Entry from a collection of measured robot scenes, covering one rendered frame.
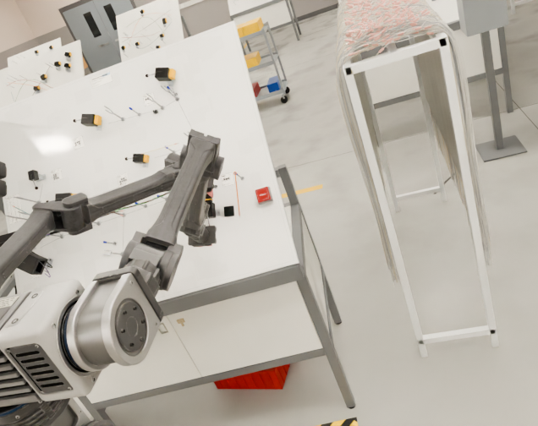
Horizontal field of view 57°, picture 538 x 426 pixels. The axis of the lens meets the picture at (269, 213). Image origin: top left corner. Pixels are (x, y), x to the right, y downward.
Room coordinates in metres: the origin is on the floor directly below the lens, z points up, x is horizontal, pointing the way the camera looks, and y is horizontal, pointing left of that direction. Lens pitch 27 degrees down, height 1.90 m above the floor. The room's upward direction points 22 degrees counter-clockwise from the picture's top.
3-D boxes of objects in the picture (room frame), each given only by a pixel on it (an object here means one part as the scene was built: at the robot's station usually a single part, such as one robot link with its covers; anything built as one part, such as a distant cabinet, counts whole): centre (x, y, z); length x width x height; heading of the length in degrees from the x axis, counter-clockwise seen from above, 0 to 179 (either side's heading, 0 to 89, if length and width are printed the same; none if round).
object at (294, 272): (1.66, 0.54, 0.83); 1.18 x 0.06 x 0.06; 79
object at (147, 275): (0.79, 0.28, 1.45); 0.09 x 0.08 x 0.12; 72
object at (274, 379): (2.03, 0.37, 0.07); 0.39 x 0.29 x 0.14; 63
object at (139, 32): (8.96, 0.74, 0.83); 1.18 x 0.72 x 1.65; 72
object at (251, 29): (6.80, -0.38, 0.54); 0.99 x 0.50 x 1.08; 74
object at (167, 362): (1.73, 0.81, 0.60); 0.55 x 0.02 x 0.39; 79
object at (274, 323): (1.62, 0.27, 0.60); 0.55 x 0.03 x 0.39; 79
